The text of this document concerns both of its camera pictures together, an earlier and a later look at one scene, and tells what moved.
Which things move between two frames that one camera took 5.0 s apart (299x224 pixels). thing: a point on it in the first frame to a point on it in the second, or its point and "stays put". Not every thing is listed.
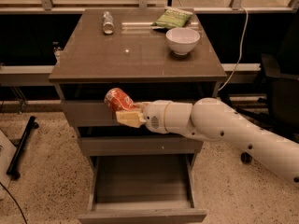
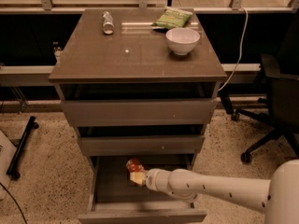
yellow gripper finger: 130,118 to 139,177
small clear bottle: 107,22 stays put
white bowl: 182,40 stays put
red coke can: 118,101 to 134,165
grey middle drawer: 139,146 stays put
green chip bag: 172,18 stays put
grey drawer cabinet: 157,55 stays put
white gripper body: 154,115 to 153,180
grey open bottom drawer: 143,189 stays put
